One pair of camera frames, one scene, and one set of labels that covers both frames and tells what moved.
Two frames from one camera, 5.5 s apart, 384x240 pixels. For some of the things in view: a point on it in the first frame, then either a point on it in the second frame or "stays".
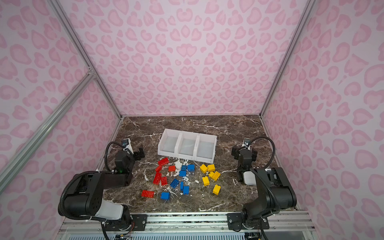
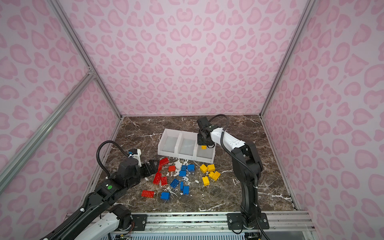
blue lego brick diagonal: (174, 183) stays
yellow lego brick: (206, 181) stays
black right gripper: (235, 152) to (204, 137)
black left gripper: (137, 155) to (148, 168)
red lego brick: (157, 176) stays
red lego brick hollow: (164, 181) stays
